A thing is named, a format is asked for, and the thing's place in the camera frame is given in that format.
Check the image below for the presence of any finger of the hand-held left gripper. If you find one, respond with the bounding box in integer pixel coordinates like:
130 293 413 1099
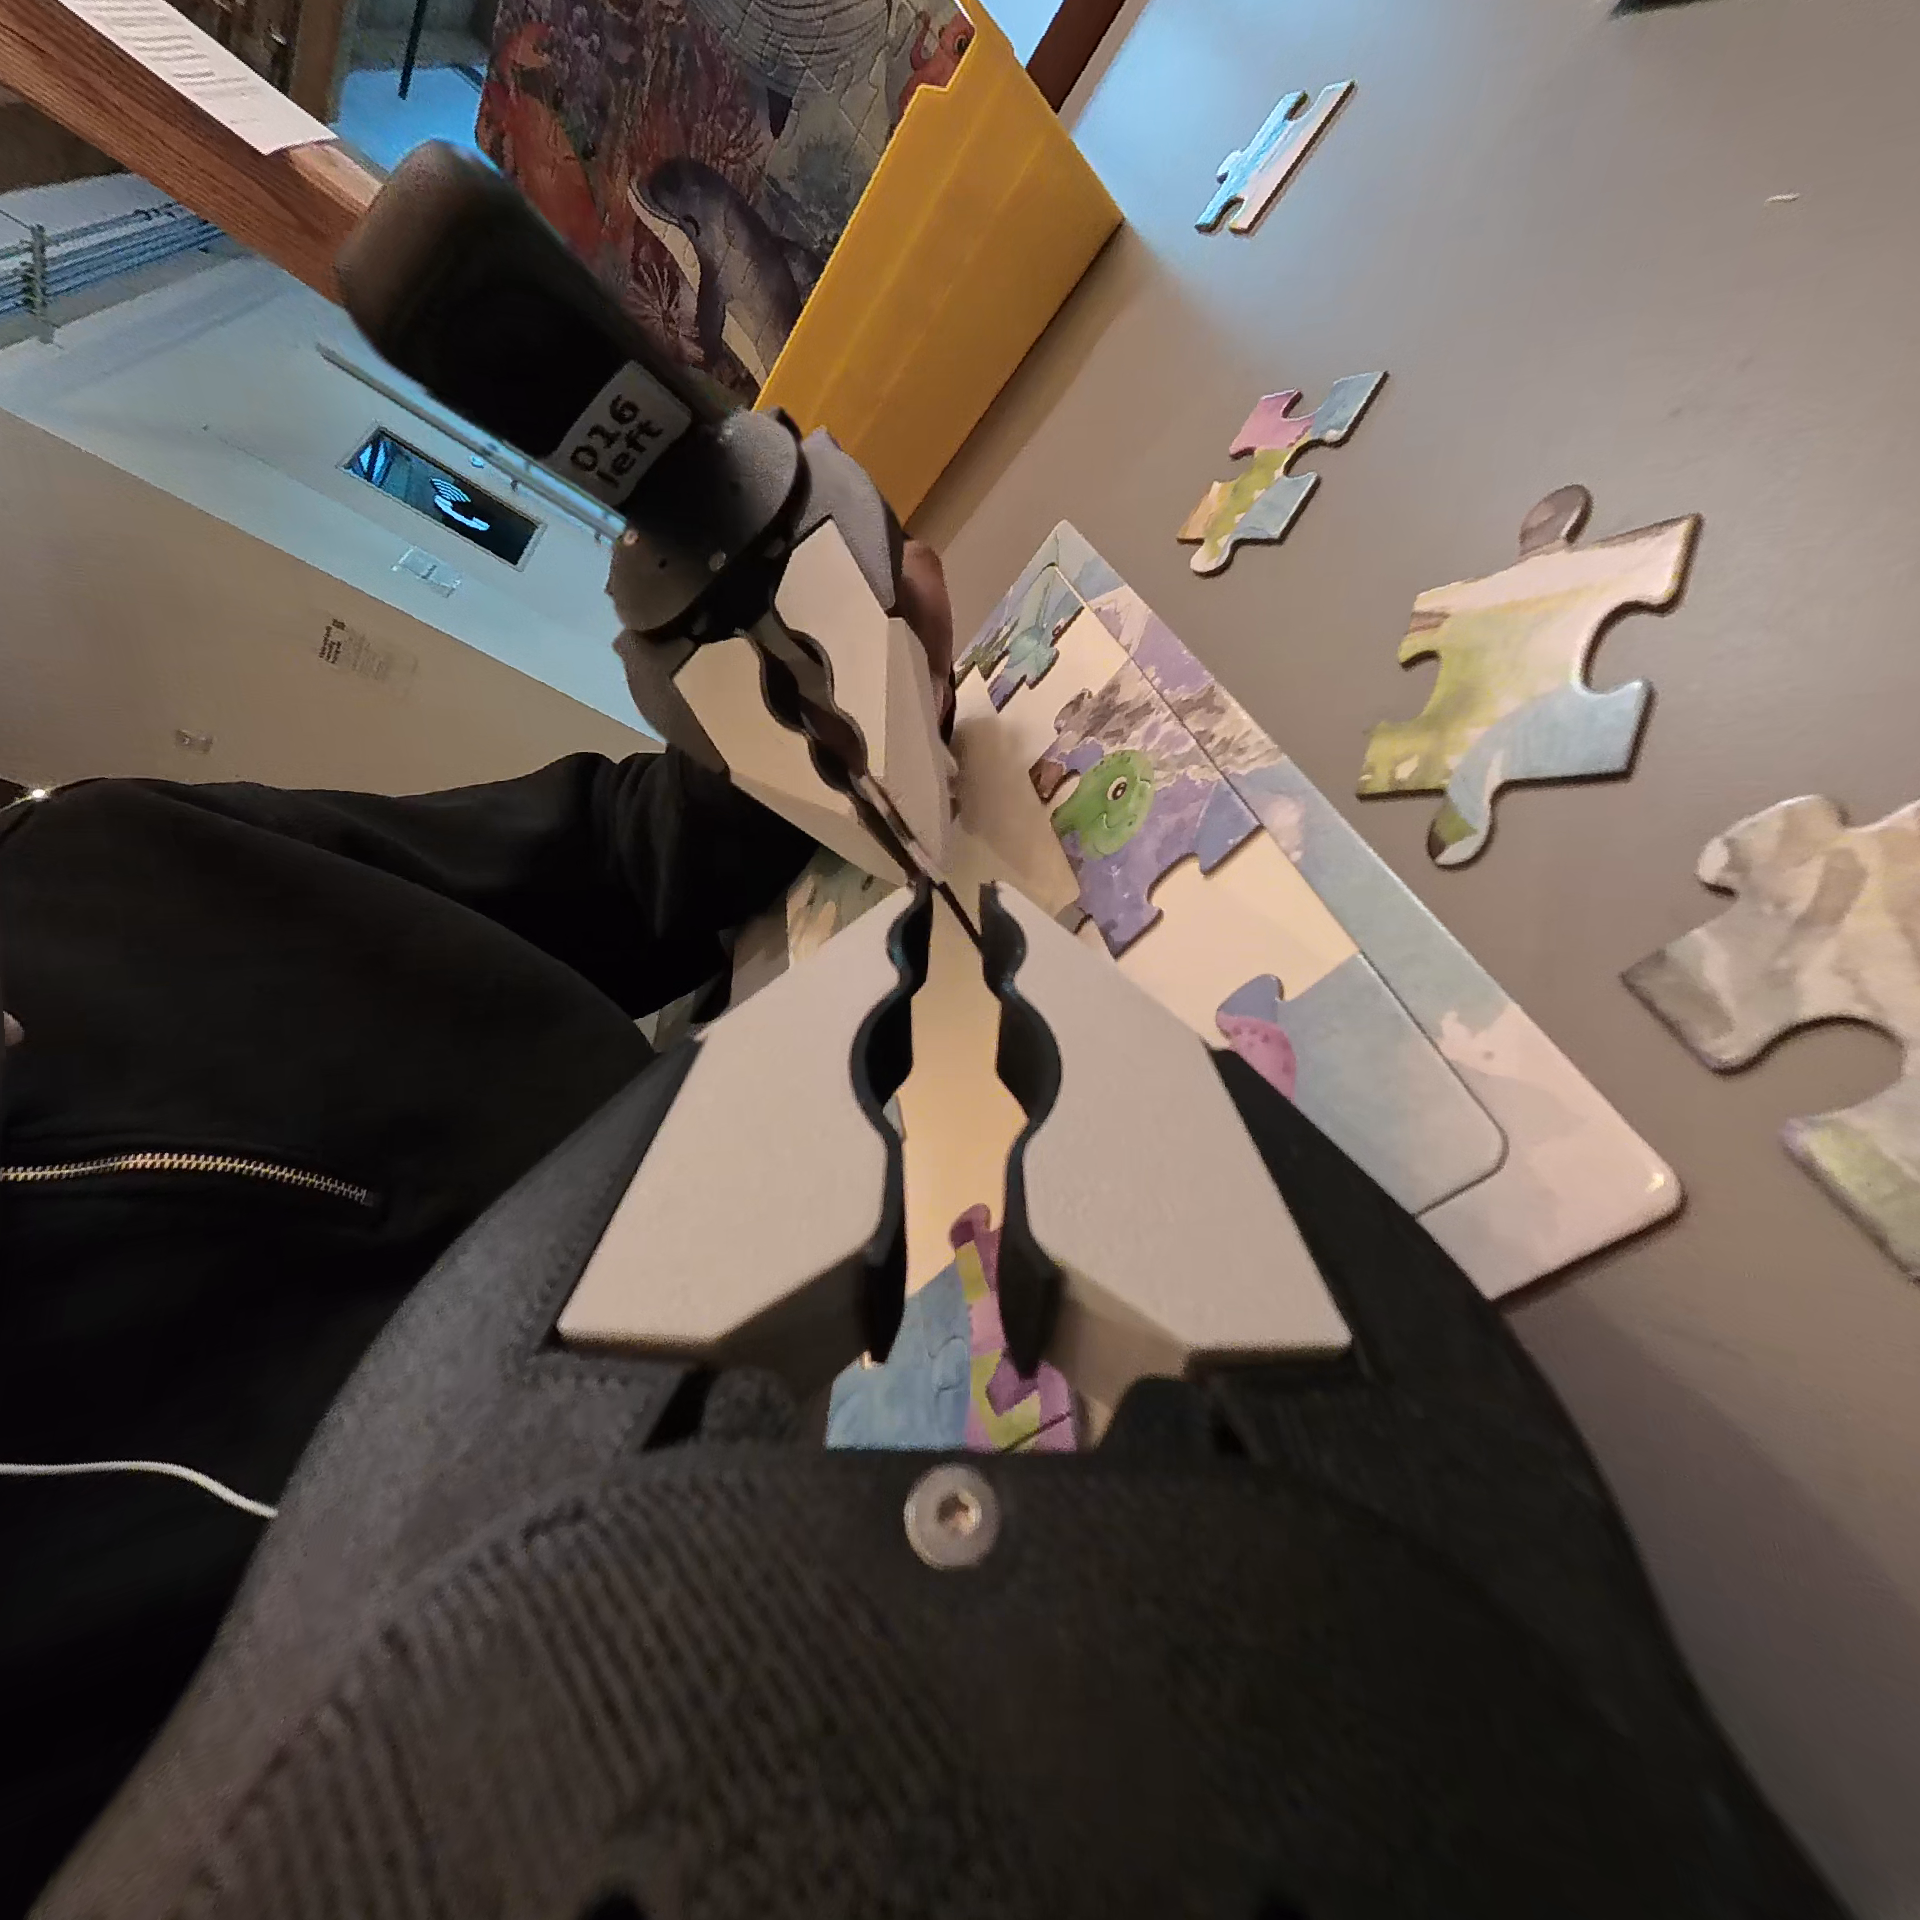
672 634 936 884
778 528 965 868

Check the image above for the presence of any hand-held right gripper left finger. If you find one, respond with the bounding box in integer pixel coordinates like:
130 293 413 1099
556 882 936 1411

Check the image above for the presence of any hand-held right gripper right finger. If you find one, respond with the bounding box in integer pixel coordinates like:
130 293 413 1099
983 882 1355 1411

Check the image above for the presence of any pastel purple pink puzzle piece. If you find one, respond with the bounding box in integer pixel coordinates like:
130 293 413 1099
860 780 987 951

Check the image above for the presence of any dinosaur puzzle tray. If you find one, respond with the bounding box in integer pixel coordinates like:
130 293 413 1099
781 516 1686 1454

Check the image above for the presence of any person's left hand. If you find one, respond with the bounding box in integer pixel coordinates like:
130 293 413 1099
897 540 963 739

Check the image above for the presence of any dark phone sign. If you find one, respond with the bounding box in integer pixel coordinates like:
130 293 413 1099
343 426 545 571

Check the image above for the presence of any pink dinosaur head puzzle piece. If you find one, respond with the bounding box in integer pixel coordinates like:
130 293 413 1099
1212 959 1506 1219

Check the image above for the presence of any sea animal puzzle board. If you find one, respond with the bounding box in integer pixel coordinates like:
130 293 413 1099
478 0 981 395

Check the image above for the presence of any blue dinosaur body puzzle piece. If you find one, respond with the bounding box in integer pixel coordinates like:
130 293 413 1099
826 1266 985 1454

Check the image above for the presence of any wooden beam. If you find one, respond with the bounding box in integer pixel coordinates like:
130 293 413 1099
0 0 388 305

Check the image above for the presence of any white paper note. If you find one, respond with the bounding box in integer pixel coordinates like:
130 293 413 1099
83 0 343 154

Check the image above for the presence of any yellow plastic bin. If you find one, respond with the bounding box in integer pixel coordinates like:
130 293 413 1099
778 0 1128 522

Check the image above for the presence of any pink yellow blue puzzle piece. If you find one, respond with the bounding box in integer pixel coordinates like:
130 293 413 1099
1175 369 1392 579

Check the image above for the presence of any light blue white puzzle piece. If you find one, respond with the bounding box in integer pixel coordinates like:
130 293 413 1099
1196 78 1357 236

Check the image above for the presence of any brown grey puzzle piece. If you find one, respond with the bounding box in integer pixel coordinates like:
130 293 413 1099
1621 792 1920 1076

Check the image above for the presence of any green yellow puzzle piece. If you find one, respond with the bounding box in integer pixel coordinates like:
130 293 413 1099
1782 1107 1920 1279

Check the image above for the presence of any white wall label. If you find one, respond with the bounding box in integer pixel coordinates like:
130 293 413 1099
312 608 417 694

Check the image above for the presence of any thin white cord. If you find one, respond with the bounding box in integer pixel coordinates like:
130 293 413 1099
0 1458 282 1520

